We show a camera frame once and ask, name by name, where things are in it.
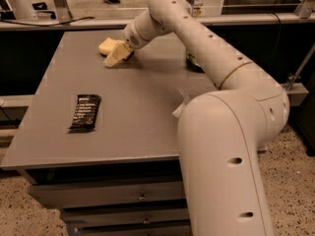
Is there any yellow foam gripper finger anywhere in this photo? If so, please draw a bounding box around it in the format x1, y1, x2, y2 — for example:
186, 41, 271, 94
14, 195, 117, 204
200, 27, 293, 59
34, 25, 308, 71
104, 41, 133, 68

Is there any yellow sponge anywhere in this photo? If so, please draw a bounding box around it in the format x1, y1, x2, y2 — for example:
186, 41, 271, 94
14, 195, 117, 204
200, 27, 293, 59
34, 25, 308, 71
98, 37, 122, 56

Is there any grey robot base left background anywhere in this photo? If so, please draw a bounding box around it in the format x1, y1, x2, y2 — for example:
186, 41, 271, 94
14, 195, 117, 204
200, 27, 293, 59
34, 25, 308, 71
6, 0, 37, 20

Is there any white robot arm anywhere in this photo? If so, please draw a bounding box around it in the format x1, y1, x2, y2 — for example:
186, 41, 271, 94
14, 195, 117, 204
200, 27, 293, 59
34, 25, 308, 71
124, 0, 289, 236

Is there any green crumpled snack bag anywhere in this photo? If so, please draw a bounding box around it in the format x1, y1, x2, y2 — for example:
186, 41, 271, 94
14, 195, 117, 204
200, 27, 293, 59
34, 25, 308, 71
186, 52, 200, 71

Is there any black snack bar wrapper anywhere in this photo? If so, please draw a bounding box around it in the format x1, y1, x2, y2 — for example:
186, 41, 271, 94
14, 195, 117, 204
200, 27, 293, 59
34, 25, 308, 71
70, 94, 101, 130

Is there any grey drawer cabinet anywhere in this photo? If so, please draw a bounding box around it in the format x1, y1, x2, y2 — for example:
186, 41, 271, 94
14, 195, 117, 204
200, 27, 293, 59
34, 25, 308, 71
0, 29, 268, 236

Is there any top grey drawer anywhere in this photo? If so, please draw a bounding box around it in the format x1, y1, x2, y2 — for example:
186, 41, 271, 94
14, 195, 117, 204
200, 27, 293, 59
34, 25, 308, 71
29, 181, 185, 209

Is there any grey drawer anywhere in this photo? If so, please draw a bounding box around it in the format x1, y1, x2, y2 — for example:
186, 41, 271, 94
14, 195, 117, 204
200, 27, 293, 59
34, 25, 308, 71
29, 181, 185, 209
62, 206, 189, 228
67, 223, 192, 236

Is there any middle grey drawer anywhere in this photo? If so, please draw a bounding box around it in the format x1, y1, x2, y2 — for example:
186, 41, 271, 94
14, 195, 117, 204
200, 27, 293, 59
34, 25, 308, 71
62, 206, 189, 228

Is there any bottom grey drawer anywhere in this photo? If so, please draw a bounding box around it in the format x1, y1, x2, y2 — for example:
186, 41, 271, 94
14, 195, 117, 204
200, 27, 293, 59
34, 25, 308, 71
67, 223, 192, 236

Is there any black cable on rail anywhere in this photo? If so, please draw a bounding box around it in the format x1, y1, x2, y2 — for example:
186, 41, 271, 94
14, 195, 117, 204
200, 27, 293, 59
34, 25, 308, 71
0, 16, 96, 28

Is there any grey metal rail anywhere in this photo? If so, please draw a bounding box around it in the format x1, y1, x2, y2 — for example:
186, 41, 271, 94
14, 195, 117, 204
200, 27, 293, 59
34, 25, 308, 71
0, 13, 315, 31

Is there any black hanging cable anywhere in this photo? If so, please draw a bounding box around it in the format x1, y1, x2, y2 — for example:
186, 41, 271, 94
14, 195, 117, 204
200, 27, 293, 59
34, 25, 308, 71
269, 13, 284, 67

